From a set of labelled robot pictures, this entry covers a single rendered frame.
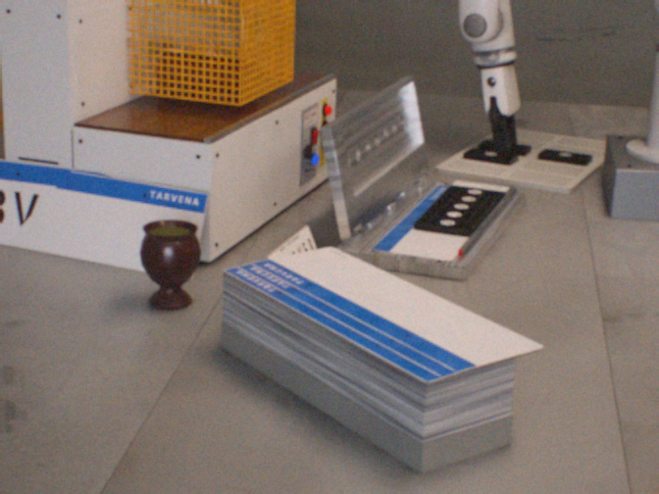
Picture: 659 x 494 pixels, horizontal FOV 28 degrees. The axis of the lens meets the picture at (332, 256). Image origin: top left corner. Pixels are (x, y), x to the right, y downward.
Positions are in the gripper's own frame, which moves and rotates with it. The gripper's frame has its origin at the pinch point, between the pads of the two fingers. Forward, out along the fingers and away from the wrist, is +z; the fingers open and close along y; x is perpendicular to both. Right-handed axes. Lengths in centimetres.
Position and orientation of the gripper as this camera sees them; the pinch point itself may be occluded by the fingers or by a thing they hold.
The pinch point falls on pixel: (505, 138)
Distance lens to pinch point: 270.0
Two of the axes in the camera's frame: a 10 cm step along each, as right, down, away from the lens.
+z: 1.6, 9.6, 2.5
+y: 3.7, -2.9, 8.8
